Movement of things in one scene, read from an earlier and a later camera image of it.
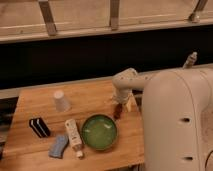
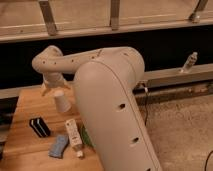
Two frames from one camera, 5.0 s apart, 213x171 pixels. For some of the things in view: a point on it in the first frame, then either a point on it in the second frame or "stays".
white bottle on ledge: (190, 60) stays
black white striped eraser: (39, 126) stays
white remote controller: (74, 137) stays
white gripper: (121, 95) -> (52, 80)
